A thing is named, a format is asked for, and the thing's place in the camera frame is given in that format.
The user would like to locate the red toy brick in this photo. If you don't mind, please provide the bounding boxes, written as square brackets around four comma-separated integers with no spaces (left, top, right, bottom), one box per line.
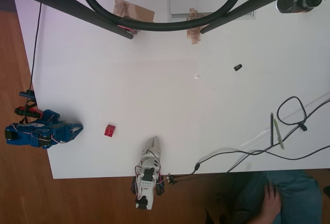
[104,124,117,137]

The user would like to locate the person's hand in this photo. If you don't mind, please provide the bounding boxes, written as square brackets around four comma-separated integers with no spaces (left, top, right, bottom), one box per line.
[260,182,282,221]

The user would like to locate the black clamp red knob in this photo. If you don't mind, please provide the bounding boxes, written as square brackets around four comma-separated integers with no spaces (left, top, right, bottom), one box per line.
[155,173,166,197]

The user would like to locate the dark blue clamp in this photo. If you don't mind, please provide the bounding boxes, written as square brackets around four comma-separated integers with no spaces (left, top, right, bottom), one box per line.
[19,89,37,101]

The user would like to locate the clear plastic ruler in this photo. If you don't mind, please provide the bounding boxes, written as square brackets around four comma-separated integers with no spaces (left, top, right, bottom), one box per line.
[240,92,330,150]

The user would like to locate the black pen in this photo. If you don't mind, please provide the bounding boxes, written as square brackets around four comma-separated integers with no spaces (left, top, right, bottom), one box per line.
[270,112,275,147]

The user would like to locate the narrow brown tape strip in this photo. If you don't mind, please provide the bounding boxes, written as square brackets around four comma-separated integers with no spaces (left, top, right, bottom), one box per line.
[186,7,205,45]

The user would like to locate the green pencil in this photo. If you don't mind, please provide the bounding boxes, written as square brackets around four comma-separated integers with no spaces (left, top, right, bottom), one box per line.
[273,118,286,150]

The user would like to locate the wide brown tape patch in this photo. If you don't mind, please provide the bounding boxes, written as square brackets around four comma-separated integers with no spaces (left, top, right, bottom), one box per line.
[113,0,156,24]

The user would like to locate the blue jeans leg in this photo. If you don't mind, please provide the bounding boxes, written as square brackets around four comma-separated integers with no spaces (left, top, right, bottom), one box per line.
[232,170,323,224]

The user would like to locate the black cylindrical device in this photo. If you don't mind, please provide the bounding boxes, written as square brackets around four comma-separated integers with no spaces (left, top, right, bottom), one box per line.
[275,0,330,14]

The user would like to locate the black clamp red handle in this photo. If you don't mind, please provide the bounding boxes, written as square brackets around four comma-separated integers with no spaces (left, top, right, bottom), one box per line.
[13,105,42,119]

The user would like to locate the black cable with connector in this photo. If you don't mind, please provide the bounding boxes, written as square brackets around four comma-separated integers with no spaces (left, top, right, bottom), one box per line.
[168,145,330,185]

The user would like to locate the thin black cable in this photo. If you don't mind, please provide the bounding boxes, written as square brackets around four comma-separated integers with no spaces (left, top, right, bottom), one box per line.
[26,2,43,106]

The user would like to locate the thick black hose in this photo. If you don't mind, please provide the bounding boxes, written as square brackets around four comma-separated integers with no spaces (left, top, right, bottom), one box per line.
[75,0,250,32]

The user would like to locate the black cable with tie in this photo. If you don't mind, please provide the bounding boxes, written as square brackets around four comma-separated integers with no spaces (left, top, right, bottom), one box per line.
[226,95,330,173]

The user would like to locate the grey table cable tray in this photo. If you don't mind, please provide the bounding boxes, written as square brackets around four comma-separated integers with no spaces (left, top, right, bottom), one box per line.
[167,0,258,23]

